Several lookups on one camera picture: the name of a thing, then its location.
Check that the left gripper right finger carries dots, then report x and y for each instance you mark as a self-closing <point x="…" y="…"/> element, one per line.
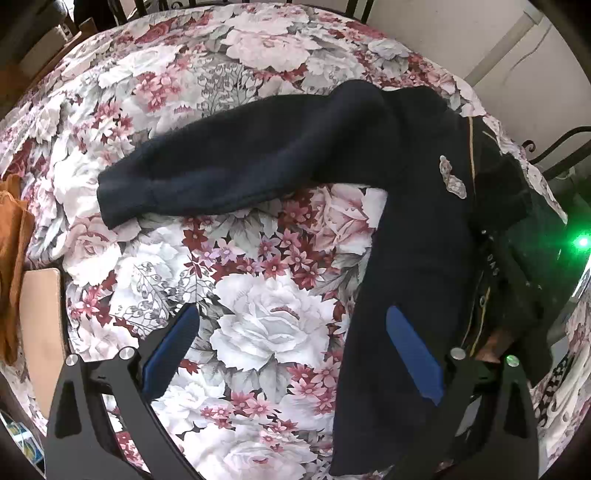
<point x="503" y="443"/>

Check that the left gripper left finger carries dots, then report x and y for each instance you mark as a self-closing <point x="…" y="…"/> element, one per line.
<point x="81" y="443"/>

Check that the floral bed sheet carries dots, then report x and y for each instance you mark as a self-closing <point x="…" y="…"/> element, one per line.
<point x="276" y="283"/>

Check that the tan wooden board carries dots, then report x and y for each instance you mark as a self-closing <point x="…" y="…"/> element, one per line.
<point x="42" y="333"/>

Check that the black metal bed frame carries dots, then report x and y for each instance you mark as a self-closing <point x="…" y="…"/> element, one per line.
<point x="556" y="160"/>

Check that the black white striped cloth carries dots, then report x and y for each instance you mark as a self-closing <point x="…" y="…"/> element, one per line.
<point x="556" y="379"/>

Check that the orange cloth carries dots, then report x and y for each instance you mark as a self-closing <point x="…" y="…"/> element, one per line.
<point x="17" y="225"/>

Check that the navy knit cardigan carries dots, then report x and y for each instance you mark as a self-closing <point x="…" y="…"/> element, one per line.
<point x="439" y="254"/>

